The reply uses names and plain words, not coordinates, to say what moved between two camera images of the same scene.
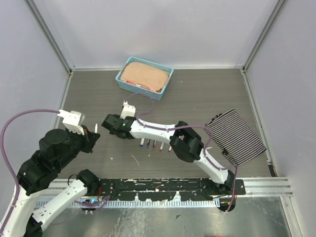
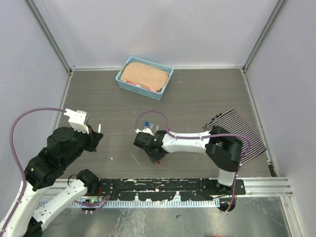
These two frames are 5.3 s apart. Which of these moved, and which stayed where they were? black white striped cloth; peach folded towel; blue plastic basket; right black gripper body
Moved: right black gripper body
Stayed: peach folded towel; blue plastic basket; black white striped cloth
